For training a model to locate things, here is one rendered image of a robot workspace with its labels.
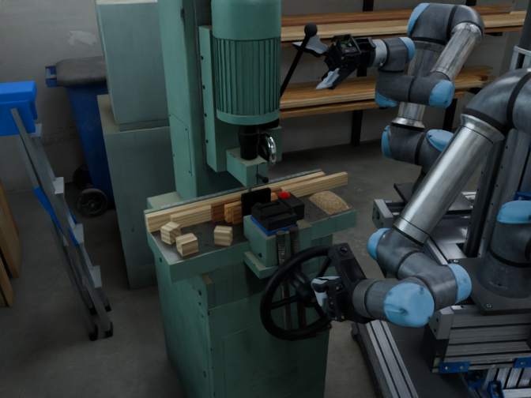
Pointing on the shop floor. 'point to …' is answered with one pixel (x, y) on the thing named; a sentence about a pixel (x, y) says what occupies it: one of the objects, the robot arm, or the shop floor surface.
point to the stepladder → (53, 200)
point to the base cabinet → (239, 346)
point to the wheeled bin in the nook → (87, 129)
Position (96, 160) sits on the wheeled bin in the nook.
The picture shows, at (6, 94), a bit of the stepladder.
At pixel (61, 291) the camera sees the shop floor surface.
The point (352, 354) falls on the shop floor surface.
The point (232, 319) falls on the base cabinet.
